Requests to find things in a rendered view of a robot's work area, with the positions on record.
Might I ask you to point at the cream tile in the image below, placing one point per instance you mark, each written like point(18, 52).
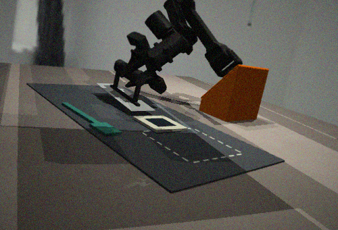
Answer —
point(160, 124)

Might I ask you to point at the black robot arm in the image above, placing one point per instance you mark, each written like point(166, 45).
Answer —
point(181, 38)

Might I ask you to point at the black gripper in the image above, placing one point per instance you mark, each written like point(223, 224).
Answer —
point(153, 59)

